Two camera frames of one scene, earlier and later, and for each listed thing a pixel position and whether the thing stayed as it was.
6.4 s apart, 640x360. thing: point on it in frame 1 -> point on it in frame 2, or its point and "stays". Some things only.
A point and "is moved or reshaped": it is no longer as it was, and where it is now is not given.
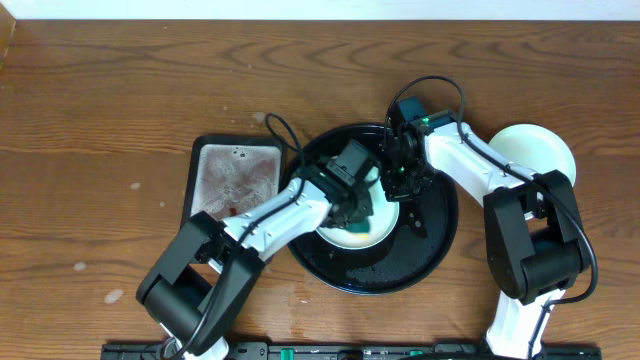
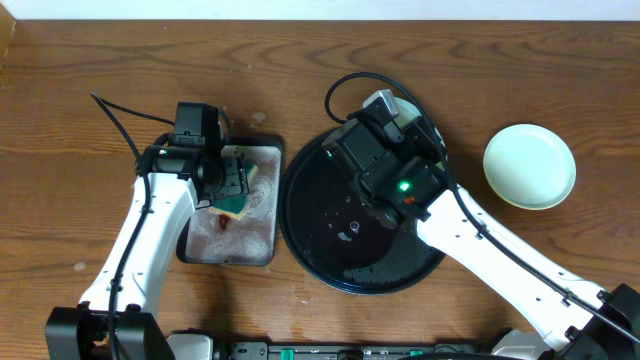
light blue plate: (535, 148) stays
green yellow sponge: (362, 229) -> (235, 206)
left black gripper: (347, 212) -> (233, 176)
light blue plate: (381, 224) is moved or reshaped
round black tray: (404, 260) stays
